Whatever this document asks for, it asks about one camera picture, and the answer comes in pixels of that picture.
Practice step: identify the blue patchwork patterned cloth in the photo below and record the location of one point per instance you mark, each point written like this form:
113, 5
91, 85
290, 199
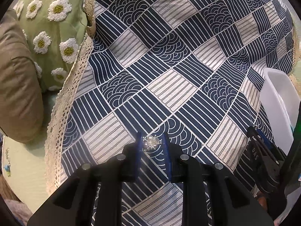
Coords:
164, 51

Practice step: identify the small silver brooch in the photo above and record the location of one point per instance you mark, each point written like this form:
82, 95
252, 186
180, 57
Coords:
154, 141

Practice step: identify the white plastic tray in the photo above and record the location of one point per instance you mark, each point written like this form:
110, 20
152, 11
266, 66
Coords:
275, 98

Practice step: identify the brown pillow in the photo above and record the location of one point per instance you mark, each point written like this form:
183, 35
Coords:
18, 87

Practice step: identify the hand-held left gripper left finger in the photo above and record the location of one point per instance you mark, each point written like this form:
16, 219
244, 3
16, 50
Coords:
138, 155

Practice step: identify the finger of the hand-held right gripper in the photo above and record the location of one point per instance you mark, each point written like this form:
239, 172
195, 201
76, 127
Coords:
262, 139

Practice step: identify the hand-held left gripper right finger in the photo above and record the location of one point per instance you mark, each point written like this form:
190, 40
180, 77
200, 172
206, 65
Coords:
167, 157

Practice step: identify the green daisy pillow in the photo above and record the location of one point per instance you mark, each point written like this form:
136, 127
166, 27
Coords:
54, 35

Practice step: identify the cream lace-edged blanket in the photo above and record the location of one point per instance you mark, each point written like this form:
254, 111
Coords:
61, 122

